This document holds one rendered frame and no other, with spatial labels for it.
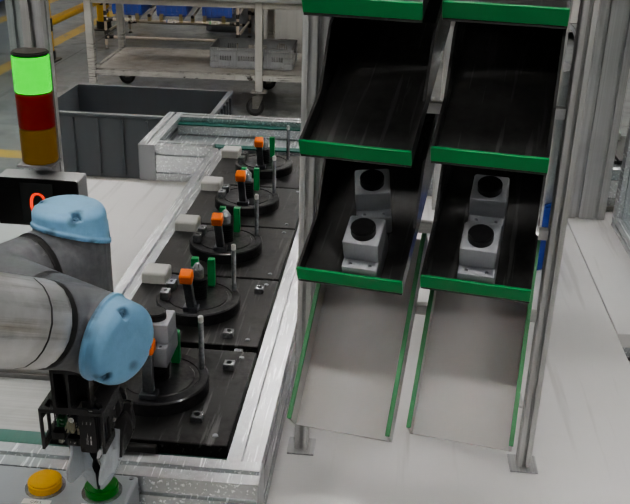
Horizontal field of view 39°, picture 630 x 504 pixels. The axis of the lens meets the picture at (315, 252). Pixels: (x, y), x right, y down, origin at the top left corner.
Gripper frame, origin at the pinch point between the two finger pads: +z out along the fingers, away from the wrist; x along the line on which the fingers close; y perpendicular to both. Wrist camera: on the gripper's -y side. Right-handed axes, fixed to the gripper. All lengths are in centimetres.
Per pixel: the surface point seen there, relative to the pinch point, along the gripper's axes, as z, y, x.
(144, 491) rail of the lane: 5.3, -4.1, 3.9
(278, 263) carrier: 1, -66, 12
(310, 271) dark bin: -22.1, -13.6, 23.2
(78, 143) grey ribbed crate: 25, -206, -77
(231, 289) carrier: -1, -50, 6
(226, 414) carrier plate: 1.4, -16.5, 12.0
